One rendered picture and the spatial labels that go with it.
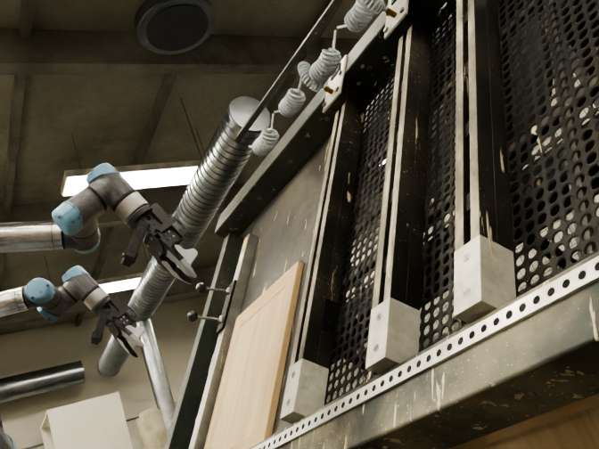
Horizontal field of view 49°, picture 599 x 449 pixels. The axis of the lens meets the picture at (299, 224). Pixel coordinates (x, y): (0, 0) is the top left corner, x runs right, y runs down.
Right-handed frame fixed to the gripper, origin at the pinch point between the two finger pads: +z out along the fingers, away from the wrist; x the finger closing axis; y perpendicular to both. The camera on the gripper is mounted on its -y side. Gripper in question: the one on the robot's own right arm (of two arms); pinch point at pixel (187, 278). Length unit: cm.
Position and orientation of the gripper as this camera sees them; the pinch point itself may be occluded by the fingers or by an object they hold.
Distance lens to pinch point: 161.0
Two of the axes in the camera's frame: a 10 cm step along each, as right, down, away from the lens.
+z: 7.0, 7.1, -0.8
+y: 6.0, -5.1, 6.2
